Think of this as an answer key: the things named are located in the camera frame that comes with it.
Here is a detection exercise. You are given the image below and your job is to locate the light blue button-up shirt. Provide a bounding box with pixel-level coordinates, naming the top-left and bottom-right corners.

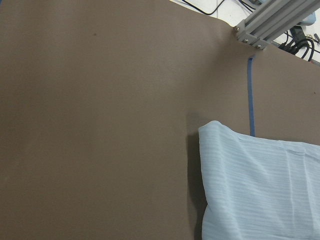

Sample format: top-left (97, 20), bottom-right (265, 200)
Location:
top-left (198, 121), bottom-right (320, 240)

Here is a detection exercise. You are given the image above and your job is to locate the aluminium frame post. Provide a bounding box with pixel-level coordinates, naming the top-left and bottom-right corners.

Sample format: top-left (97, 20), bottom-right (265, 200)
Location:
top-left (235, 0), bottom-right (320, 50)

